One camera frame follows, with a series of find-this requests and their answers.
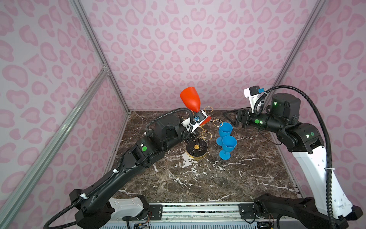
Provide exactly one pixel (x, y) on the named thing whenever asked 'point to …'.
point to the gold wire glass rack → (197, 147)
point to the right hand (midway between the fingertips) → (228, 114)
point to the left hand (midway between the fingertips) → (198, 119)
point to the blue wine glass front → (229, 144)
